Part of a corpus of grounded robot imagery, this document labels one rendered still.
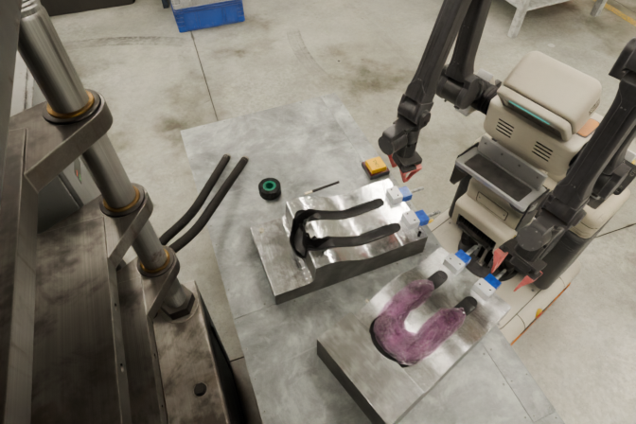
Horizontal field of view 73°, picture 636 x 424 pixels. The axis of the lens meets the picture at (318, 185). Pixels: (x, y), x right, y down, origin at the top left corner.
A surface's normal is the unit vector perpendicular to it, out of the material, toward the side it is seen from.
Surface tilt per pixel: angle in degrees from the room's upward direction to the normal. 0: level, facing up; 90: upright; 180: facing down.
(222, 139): 0
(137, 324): 0
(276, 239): 0
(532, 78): 42
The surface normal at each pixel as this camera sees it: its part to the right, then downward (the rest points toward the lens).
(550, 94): -0.53, -0.17
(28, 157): 0.00, -0.65
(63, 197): 0.37, 0.70
